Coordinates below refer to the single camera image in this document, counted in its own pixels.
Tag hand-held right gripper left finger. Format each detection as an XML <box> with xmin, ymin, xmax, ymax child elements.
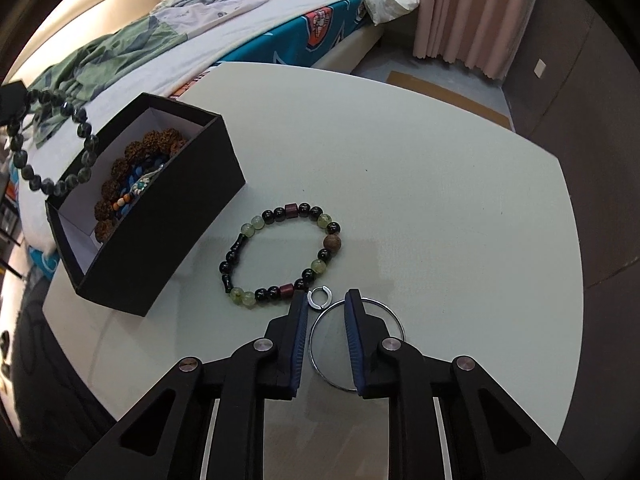
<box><xmin>65</xmin><ymin>290</ymin><xmax>309</xmax><ymax>480</ymax></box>

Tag small silver ring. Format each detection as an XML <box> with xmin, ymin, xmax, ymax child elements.
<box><xmin>306</xmin><ymin>287</ymin><xmax>333</xmax><ymax>311</ymax></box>

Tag cream padded headboard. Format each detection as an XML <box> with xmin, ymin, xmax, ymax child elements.
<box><xmin>10</xmin><ymin>0</ymin><xmax>171</xmax><ymax>81</ymax></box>

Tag brown cardboard floor sheets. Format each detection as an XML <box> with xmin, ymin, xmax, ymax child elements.
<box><xmin>387</xmin><ymin>70</ymin><xmax>514</xmax><ymax>132</ymax></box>

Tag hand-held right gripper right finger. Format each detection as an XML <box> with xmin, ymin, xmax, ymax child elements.
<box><xmin>344</xmin><ymin>288</ymin><xmax>586</xmax><ymax>480</ymax></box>

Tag large silver hoop bangle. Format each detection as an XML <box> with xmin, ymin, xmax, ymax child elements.
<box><xmin>309</xmin><ymin>297</ymin><xmax>405</xmax><ymax>392</ymax></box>

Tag wide pink curtain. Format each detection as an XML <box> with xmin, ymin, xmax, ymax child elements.
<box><xmin>412</xmin><ymin>0</ymin><xmax>544</xmax><ymax>81</ymax></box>

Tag black cardboard box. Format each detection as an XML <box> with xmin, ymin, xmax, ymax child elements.
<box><xmin>45</xmin><ymin>92</ymin><xmax>247</xmax><ymax>317</ymax></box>

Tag blue bead bracelet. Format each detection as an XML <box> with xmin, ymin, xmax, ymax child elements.
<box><xmin>112</xmin><ymin>152</ymin><xmax>172</xmax><ymax>221</ymax></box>

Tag silver turquoise pendant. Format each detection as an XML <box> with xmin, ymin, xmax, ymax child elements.
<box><xmin>131</xmin><ymin>162</ymin><xmax>168</xmax><ymax>196</ymax></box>

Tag brown seed bead bracelet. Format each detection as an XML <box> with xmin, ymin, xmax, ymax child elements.
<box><xmin>94</xmin><ymin>129</ymin><xmax>191</xmax><ymax>237</ymax></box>

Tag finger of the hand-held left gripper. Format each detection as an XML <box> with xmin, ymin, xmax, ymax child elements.
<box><xmin>0</xmin><ymin>82</ymin><xmax>28</xmax><ymax>126</ymax></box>

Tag cream bed frame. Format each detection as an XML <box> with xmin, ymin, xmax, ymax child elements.
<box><xmin>315</xmin><ymin>24</ymin><xmax>386</xmax><ymax>77</ymax></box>

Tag black and green bead bracelet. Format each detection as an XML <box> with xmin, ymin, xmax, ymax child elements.
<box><xmin>218</xmin><ymin>202</ymin><xmax>344</xmax><ymax>306</ymax></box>

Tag dark green bead necklace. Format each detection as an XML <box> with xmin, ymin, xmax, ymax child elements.
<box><xmin>6</xmin><ymin>87</ymin><xmax>101</xmax><ymax>196</ymax></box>

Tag pale printed garment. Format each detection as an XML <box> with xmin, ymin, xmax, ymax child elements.
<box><xmin>150</xmin><ymin>0</ymin><xmax>274</xmax><ymax>44</ymax></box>

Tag green crumpled clothes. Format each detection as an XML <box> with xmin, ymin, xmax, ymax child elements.
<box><xmin>30</xmin><ymin>19</ymin><xmax>182</xmax><ymax>147</ymax></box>

